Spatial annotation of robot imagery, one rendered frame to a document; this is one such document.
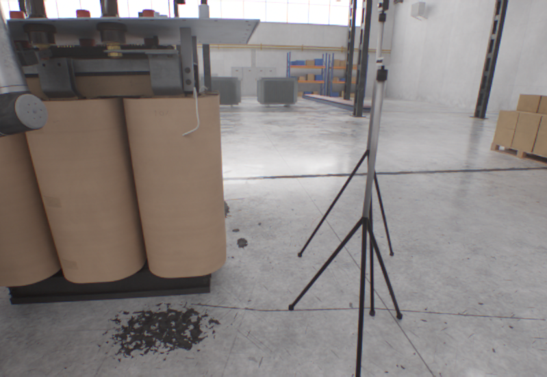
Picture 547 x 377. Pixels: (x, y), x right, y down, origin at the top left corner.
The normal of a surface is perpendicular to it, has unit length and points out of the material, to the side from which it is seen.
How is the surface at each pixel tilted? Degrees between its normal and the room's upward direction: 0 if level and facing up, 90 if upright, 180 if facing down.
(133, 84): 90
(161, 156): 90
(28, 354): 0
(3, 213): 90
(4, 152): 90
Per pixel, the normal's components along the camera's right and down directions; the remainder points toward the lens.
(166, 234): 0.10, 0.34
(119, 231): 0.77, 0.22
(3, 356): 0.01, -0.94
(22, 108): 0.95, -0.11
